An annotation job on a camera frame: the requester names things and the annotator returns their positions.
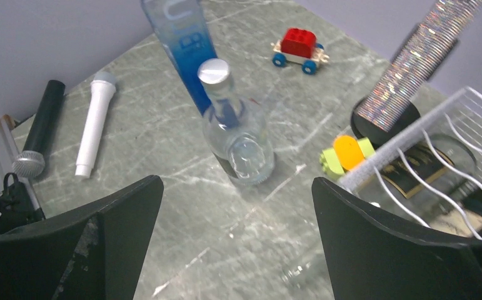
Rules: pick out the tall blue square bottle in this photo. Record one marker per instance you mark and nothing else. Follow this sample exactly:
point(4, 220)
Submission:
point(182, 30)

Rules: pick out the clear glass wine bottle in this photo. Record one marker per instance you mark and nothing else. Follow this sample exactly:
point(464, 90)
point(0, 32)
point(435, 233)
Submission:
point(405, 184)

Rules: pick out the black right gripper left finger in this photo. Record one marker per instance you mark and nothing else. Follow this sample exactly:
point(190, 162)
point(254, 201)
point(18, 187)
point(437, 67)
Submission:
point(95, 251)

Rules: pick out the yellow green toy blocks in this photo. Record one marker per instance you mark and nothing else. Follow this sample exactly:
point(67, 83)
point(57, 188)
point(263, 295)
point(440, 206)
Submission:
point(346, 153)

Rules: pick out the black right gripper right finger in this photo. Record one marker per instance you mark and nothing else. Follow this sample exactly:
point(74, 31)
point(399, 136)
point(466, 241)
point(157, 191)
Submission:
point(374, 254)

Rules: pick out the white handheld microphone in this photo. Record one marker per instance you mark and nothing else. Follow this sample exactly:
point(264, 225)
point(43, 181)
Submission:
point(103, 88)

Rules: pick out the red toy block car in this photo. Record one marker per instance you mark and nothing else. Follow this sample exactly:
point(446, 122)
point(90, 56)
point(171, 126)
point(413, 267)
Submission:
point(299, 46)

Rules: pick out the glitter microphone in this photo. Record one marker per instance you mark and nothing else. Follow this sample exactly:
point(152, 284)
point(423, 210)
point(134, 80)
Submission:
point(419, 57)

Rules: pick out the black handheld microphone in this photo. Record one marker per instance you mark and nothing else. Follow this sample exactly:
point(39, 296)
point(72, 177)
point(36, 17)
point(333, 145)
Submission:
point(30, 162)

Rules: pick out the white wire wine rack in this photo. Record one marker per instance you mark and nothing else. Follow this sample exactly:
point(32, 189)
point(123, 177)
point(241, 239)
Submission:
point(460, 116)

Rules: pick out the clear bottle dark label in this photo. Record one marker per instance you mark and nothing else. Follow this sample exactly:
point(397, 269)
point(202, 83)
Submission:
point(234, 127)

